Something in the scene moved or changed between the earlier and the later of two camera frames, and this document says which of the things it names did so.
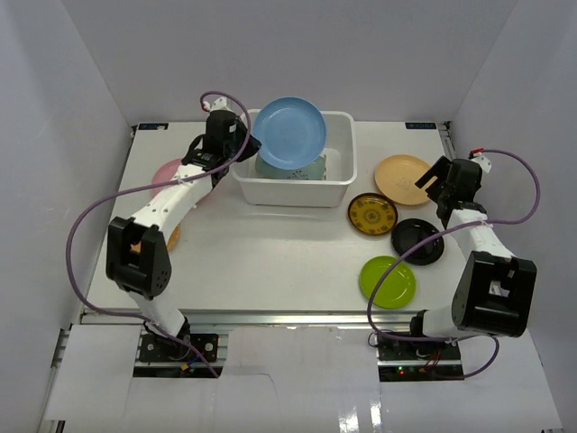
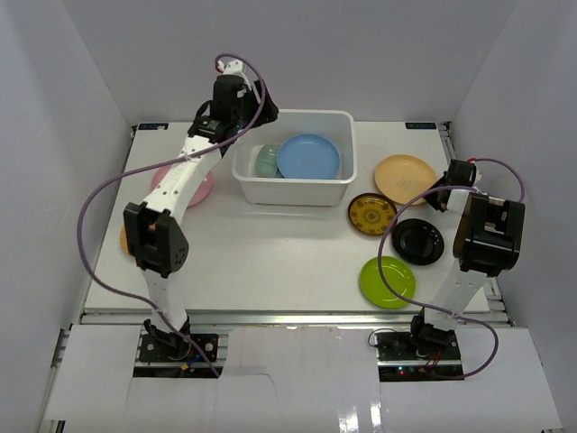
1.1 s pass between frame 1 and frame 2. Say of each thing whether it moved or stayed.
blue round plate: moved
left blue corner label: stayed
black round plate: stayed
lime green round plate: stayed
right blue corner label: stayed
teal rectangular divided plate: moved
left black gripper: moved
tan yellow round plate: stayed
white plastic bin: stayed
